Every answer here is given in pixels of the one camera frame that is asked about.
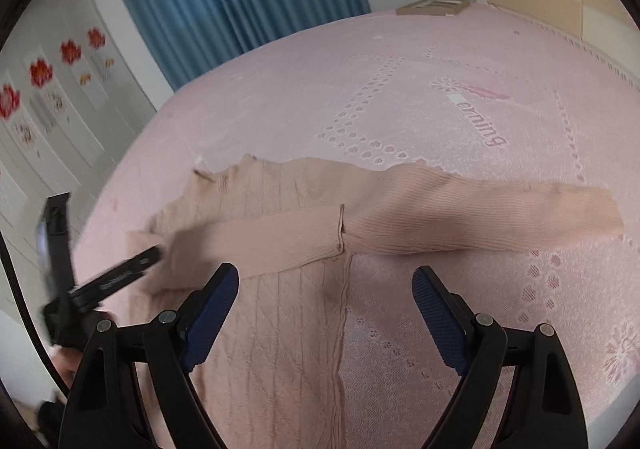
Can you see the white wardrobe with red decals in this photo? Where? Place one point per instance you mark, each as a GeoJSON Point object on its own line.
{"type": "Point", "coordinates": [70, 109]}

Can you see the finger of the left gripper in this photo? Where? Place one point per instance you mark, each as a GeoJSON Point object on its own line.
{"type": "Point", "coordinates": [115, 279]}

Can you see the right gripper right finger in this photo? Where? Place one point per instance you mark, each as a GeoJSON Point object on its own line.
{"type": "Point", "coordinates": [543, 408]}

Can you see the beige knit sweater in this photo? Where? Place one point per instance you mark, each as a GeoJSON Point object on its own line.
{"type": "Point", "coordinates": [291, 230]}

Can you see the pink patterned bedspread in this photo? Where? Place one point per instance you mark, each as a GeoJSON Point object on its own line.
{"type": "Point", "coordinates": [484, 95]}

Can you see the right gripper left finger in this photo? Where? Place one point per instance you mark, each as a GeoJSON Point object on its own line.
{"type": "Point", "coordinates": [105, 407]}

